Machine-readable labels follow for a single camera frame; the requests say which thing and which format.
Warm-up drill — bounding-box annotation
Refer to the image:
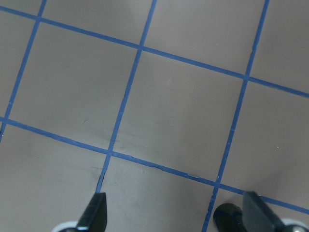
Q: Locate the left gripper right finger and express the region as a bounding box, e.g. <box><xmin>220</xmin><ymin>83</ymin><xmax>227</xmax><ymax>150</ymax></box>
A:
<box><xmin>242</xmin><ymin>191</ymin><xmax>285</xmax><ymax>232</ymax></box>

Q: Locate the dark wine bottle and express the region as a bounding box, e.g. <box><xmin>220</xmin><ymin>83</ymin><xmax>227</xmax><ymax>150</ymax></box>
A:
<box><xmin>213</xmin><ymin>203</ymin><xmax>247</xmax><ymax>232</ymax></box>

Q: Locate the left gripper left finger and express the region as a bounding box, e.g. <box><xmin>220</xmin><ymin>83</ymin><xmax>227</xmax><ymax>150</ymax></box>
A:
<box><xmin>76</xmin><ymin>192</ymin><xmax>107</xmax><ymax>232</ymax></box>

